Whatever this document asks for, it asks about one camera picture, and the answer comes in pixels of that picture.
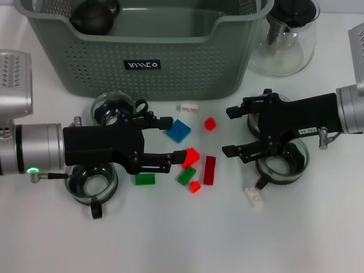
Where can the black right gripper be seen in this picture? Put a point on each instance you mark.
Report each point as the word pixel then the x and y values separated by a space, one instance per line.
pixel 307 113

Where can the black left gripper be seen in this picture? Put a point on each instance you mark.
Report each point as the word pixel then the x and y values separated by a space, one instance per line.
pixel 96 145

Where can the glass teacup with black sleeve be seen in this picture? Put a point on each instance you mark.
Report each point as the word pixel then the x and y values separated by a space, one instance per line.
pixel 94 187
pixel 284 174
pixel 99 109
pixel 253 125

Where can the grey-green perforated storage bin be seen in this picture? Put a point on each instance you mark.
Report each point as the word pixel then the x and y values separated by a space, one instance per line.
pixel 170 82

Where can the blue square building plate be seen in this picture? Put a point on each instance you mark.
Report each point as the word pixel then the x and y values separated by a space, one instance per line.
pixel 179 131

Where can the small red-orange cube brick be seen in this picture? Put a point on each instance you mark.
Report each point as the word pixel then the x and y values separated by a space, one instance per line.
pixel 210 124

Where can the red-orange sloped brick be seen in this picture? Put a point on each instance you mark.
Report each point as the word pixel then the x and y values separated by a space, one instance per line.
pixel 192 157

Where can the green two-stud brick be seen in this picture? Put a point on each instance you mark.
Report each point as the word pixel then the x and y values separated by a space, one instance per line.
pixel 145 179
pixel 186 176

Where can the white building brick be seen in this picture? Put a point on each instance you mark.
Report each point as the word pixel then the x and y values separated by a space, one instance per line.
pixel 189 108

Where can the dark red long brick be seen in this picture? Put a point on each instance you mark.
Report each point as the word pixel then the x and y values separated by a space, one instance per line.
pixel 209 170

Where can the small red-orange notched brick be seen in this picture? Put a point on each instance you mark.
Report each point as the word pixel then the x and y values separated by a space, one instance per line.
pixel 195 187

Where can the white two-stud flat plate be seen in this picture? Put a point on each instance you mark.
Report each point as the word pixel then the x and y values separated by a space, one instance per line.
pixel 254 196

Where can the glass carafe with black lid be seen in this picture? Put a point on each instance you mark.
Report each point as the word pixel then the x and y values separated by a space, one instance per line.
pixel 284 57

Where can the silver connector stub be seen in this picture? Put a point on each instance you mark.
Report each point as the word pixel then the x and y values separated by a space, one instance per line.
pixel 75 120

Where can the black ceramic teapot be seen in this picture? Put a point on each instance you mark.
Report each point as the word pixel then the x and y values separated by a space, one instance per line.
pixel 91 17

